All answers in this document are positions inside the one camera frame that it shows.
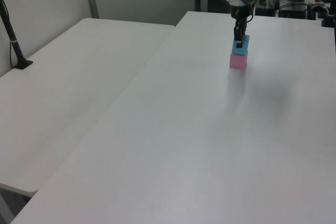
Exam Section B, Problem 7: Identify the blue foam cube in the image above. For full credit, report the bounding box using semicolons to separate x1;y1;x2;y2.
232;34;250;57

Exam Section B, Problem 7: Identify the pink foam cube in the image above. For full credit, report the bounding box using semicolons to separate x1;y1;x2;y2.
229;52;248;69

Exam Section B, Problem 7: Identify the white adjacent table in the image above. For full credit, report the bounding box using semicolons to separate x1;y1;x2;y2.
0;17;176;197

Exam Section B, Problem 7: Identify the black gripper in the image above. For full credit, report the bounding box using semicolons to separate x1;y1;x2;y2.
230;4;255;49

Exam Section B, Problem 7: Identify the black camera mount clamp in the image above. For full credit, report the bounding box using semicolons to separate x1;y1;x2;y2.
321;0;336;28

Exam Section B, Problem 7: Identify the black pole with base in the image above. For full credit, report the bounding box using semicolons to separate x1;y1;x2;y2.
0;0;34;71

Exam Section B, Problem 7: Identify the black equipment box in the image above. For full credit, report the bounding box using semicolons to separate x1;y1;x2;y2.
278;3;308;19

